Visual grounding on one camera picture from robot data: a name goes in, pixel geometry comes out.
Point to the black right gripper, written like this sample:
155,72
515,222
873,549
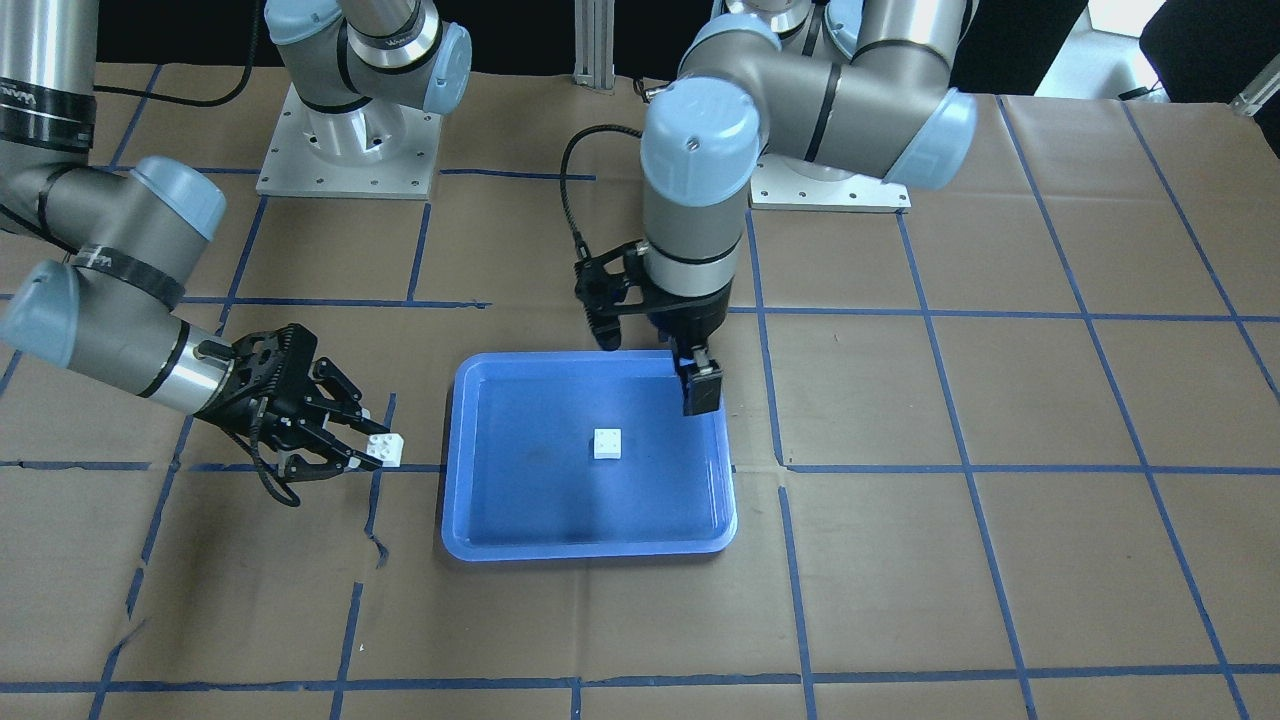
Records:
262,407

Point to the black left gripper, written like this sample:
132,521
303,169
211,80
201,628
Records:
694,316

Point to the white block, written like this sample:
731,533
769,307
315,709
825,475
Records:
607,444
387,448

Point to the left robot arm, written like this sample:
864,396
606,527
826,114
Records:
885,109

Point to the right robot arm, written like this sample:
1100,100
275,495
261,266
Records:
132,241

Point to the blue plastic tray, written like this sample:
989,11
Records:
521,482

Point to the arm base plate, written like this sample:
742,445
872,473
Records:
379,151
785,179

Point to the aluminium frame post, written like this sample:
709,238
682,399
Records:
593,37

